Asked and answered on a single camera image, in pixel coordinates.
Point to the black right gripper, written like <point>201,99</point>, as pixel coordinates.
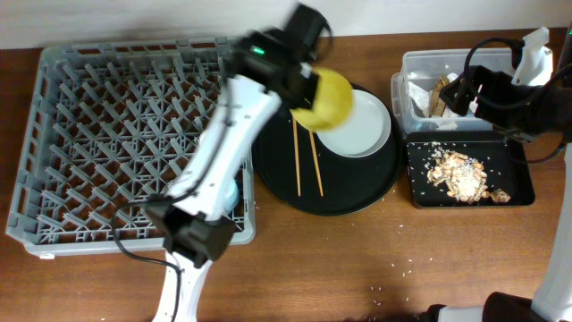
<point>493,84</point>

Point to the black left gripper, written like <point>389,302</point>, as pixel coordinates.
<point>308,100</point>

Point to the yellow bowl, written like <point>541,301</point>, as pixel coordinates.
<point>329,104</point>

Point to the white round plate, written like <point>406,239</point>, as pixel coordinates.
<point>365,131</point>

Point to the food scraps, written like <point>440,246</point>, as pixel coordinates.
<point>462,178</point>

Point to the brown wrapper waste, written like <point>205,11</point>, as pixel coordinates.
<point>436,104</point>

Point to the white paper napkin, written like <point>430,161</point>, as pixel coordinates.
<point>421,98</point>

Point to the blue plastic cup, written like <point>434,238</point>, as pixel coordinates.
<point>231,197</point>

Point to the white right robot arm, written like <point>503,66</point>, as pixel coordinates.
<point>460,255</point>

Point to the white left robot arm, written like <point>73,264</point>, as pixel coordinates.
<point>266,71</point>

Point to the grey dishwasher rack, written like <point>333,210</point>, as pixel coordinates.
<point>109,123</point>

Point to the left wooden chopstick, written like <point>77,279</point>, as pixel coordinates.
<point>296,154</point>

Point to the wooden chopstick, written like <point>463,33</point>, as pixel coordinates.
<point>296,154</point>
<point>316,163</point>

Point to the right wooden chopstick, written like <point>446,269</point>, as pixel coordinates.
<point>316,163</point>

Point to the round black tray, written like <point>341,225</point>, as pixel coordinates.
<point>350,184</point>

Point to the black rectangular tray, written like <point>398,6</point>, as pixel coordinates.
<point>485,147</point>

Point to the clear plastic bin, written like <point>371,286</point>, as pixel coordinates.
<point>423,68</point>

